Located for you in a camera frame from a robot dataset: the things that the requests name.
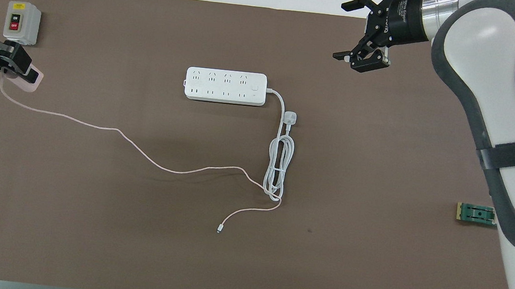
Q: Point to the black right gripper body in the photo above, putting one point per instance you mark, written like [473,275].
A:
[402,19]

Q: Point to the pink charger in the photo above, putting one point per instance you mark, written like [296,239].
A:
[24,85]

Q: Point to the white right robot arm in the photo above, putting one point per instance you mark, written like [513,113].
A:
[496,68]

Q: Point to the white power strip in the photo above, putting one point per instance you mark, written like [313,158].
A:
[225,86]

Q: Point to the brown table mat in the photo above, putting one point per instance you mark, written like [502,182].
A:
[134,246]

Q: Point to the grey on-off switch box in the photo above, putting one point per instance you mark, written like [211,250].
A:
[22,23]

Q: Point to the green knife switch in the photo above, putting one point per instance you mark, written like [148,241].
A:
[475,213]

